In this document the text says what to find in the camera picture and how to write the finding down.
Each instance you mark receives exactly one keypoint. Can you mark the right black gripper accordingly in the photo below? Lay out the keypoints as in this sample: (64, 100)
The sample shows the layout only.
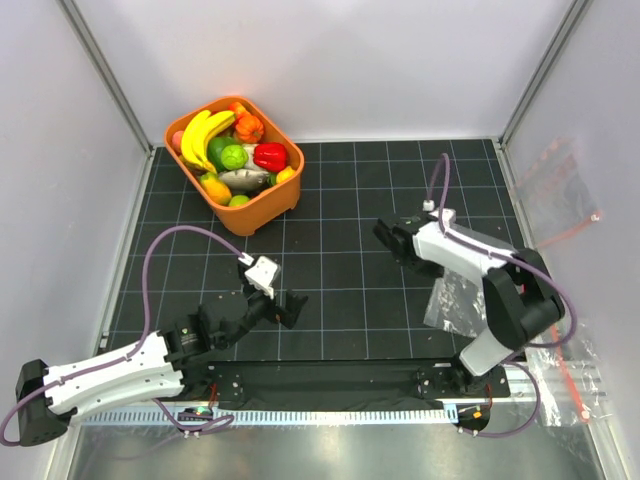
(435, 272)

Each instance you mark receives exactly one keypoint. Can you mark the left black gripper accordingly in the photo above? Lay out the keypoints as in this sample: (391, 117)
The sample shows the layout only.
(287, 314)

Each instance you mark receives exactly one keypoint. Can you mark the clear zip bag red zipper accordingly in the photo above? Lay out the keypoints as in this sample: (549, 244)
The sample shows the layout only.
(456, 305)

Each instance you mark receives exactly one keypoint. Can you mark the light green round fruit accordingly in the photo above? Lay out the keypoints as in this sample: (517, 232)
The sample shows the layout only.
(233, 157)

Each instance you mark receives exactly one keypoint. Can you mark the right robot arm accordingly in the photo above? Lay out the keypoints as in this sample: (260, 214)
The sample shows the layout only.
(520, 301)

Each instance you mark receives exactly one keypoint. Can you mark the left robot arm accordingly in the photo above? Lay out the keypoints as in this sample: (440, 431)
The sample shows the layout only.
(169, 363)

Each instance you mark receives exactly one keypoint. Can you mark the spare zip bags pile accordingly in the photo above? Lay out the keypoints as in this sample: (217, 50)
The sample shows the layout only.
(561, 388)

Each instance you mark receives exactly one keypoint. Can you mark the black grid mat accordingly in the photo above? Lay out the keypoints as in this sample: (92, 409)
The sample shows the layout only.
(361, 304)

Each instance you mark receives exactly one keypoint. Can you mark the green lime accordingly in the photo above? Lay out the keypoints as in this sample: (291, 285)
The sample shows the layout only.
(238, 200)

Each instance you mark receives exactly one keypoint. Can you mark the grey beige fish toy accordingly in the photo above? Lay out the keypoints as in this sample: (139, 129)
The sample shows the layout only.
(244, 179)

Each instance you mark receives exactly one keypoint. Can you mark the orange yellow mango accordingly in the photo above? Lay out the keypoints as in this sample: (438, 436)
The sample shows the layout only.
(216, 190)

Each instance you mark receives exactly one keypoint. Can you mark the yellow lemon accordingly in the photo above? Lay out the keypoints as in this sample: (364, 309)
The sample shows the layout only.
(285, 174)

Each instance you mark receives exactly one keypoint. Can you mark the red bell pepper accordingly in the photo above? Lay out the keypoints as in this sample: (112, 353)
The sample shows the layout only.
(270, 156)

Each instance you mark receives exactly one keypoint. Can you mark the green bell pepper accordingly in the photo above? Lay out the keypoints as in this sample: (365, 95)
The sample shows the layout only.
(214, 150)

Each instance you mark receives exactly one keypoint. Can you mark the small orange pumpkin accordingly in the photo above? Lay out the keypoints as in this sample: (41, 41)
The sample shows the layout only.
(249, 129)

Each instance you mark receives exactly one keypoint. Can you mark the yellow banana bunch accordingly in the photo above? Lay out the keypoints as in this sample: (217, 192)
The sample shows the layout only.
(200, 130)

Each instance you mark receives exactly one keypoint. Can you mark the pink peach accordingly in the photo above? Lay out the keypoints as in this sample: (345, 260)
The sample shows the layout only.
(176, 141)

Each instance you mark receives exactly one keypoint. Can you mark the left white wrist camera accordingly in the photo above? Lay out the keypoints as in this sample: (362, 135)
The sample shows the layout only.
(261, 274)

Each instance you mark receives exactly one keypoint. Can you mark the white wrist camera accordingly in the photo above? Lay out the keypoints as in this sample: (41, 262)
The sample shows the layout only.
(443, 216)
(261, 274)

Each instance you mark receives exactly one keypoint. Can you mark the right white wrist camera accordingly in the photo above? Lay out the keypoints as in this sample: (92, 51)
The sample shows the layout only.
(443, 216)

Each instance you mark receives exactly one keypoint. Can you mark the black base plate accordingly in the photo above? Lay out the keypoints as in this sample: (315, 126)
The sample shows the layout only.
(339, 385)

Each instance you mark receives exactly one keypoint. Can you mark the slotted cable duct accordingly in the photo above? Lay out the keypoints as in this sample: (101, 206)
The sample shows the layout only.
(147, 416)

